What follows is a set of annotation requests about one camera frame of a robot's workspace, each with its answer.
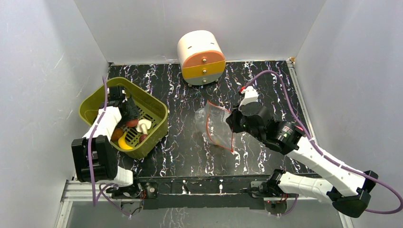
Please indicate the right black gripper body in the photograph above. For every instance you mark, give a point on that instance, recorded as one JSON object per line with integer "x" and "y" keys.
{"x": 233, "y": 118}

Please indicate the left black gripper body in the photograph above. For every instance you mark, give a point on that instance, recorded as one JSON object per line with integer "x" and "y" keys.
{"x": 132, "y": 113}

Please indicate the clear zip bag orange zipper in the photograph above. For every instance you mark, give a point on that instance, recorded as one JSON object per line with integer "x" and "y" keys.
{"x": 210, "y": 121}

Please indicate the peach toy fruit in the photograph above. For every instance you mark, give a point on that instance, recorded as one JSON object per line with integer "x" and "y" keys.
{"x": 132, "y": 123}

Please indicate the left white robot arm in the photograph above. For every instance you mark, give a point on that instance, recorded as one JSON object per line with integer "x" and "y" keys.
{"x": 94, "y": 154}

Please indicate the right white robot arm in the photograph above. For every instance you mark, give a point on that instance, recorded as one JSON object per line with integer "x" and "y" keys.
{"x": 347, "y": 190}

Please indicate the olive green plastic basket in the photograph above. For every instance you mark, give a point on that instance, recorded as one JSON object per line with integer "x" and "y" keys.
{"x": 150, "y": 108}

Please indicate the white toy mushroom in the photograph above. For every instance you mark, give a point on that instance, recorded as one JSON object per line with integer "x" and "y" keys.
{"x": 143, "y": 126}

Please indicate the brown toy kiwi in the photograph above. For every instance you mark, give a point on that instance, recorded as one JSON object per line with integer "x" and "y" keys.
{"x": 117, "y": 133}

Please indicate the dark red toy fruit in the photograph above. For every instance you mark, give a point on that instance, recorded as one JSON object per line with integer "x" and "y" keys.
{"x": 142, "y": 137}

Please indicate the yellow toy banana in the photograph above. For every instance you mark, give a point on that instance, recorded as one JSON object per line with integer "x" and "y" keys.
{"x": 123, "y": 144}

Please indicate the white cylindrical drawer cabinet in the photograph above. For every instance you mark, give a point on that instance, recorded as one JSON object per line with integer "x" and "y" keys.
{"x": 201, "y": 58}

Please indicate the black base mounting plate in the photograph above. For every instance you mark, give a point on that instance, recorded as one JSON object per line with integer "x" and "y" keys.
{"x": 228, "y": 191}

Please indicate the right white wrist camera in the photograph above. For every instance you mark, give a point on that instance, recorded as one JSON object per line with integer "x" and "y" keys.
{"x": 250, "y": 95}

